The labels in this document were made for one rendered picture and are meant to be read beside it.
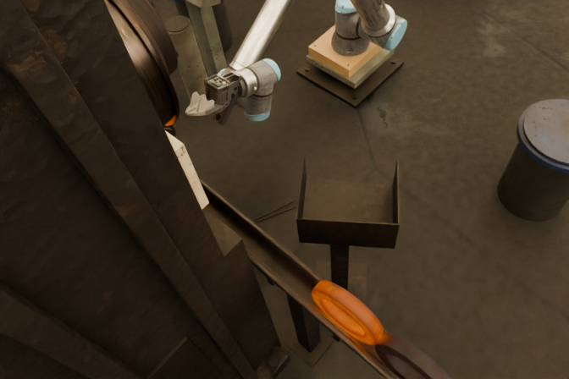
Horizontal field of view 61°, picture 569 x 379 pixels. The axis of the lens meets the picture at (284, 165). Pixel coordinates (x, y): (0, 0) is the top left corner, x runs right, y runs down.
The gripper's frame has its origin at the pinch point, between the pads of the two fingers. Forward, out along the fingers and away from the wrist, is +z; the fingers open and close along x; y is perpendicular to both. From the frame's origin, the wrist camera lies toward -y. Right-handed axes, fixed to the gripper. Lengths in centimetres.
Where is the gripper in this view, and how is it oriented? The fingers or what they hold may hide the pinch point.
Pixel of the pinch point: (190, 113)
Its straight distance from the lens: 149.3
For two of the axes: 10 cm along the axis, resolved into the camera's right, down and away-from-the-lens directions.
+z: -6.6, 4.4, -6.1
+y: 1.1, -7.5, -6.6
